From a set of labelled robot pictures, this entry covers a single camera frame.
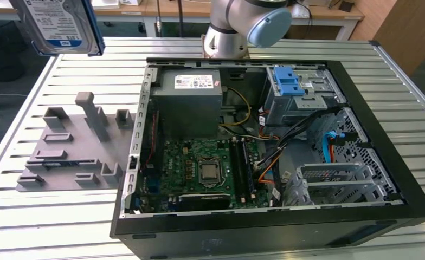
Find hard disk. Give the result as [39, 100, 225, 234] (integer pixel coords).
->
[15, 0, 106, 57]

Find metal disk bay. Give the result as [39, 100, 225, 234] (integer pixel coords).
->
[279, 161, 395, 206]

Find grey power supply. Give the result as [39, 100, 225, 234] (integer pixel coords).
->
[150, 69, 223, 140]

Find CPU socket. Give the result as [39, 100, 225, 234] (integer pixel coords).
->
[195, 156, 225, 190]

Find green motherboard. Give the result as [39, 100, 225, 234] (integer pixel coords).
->
[139, 136, 273, 213]

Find silver CPU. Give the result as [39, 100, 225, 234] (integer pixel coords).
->
[197, 164, 222, 181]

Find black RAM stick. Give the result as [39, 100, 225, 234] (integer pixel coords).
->
[241, 140, 257, 197]

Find black graphics card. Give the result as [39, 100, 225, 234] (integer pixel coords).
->
[177, 191, 231, 211]

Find metal drive cage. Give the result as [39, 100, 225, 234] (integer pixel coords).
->
[263, 64, 346, 127]

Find blue drive latch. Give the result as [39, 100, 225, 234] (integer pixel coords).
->
[273, 66, 305, 96]

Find grey parts rack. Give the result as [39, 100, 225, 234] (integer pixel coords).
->
[13, 91, 138, 194]

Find black PC case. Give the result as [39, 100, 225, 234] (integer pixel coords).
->
[109, 57, 425, 260]

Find dark blue RAM stick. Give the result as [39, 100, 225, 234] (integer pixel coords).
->
[39, 161, 81, 168]

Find long wooden desk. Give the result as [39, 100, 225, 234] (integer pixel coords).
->
[0, 0, 213, 37]

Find small wooden desk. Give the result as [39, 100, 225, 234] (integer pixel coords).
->
[290, 5, 365, 41]

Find wooden cabinet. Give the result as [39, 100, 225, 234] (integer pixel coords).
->
[373, 0, 425, 74]

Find yellow power wires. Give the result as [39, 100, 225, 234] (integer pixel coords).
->
[221, 86, 251, 127]

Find orange wire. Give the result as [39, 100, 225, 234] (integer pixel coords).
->
[258, 165, 282, 185]

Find black wire bundle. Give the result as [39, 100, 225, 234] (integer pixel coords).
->
[275, 107, 345, 163]

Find blue wire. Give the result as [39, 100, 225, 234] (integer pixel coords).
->
[319, 129, 343, 165]

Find black flat wire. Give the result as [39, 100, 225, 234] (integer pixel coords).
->
[337, 133, 375, 149]

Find thin black cable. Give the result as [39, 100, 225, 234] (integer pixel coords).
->
[177, 0, 185, 37]

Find cable with silver plug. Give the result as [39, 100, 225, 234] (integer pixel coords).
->
[155, 0, 163, 37]

